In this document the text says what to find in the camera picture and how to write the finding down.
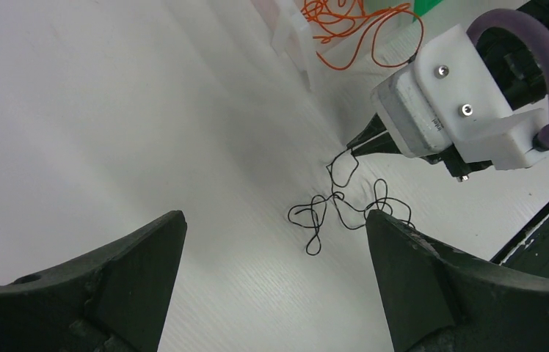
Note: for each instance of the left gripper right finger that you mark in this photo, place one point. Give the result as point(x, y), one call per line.
point(439, 298)

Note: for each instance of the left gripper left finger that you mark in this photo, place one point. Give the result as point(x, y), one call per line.
point(114, 298)

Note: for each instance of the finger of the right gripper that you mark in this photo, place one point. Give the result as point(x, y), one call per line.
point(374, 128)
point(381, 144)

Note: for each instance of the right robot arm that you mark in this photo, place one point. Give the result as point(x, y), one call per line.
point(514, 46)

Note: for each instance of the clear plastic bin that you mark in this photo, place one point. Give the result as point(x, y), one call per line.
point(324, 38)

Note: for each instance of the green plastic bin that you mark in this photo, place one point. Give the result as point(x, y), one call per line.
point(422, 7)

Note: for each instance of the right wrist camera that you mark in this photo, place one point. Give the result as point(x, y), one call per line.
point(448, 98)

